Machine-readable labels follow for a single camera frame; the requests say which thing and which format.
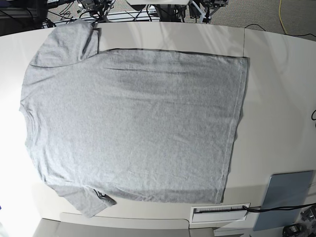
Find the black device bottom right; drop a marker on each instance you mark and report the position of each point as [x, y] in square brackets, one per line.
[293, 230]

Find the grey T-shirt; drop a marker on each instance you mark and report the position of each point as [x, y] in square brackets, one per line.
[144, 125]

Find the blue-grey flat panel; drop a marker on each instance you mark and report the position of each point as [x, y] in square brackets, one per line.
[284, 189]

